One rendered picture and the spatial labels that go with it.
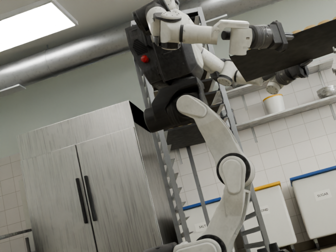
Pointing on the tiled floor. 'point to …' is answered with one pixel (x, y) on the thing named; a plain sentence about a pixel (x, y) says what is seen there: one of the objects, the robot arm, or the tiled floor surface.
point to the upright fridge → (95, 184)
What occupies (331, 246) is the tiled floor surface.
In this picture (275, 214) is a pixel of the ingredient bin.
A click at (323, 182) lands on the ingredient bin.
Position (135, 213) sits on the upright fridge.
